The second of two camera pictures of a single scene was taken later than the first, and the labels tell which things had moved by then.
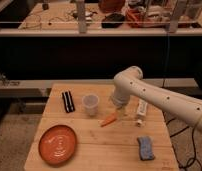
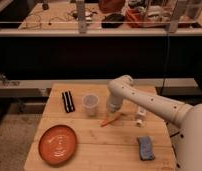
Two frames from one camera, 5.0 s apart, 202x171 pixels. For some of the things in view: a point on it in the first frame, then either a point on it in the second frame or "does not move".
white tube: x=141 y=112 does not move
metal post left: x=81 y=12 does not move
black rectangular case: x=68 y=101 does not move
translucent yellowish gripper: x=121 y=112 to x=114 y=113
